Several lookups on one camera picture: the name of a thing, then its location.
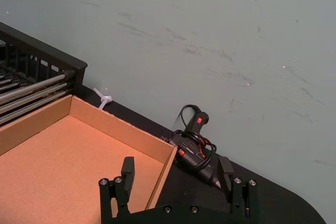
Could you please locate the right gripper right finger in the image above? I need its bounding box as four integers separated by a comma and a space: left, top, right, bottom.
217, 155, 259, 218

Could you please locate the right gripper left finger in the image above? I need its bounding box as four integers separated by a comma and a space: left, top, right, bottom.
98, 156, 136, 219

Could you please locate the shallow brown cardboard tray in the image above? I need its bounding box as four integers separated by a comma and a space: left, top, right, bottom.
0, 94, 179, 224

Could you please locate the black rack with steel bars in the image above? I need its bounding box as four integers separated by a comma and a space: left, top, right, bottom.
0, 22, 88, 126

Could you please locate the black corded tool red switch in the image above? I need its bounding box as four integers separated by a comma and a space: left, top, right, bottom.
161, 104, 229, 189

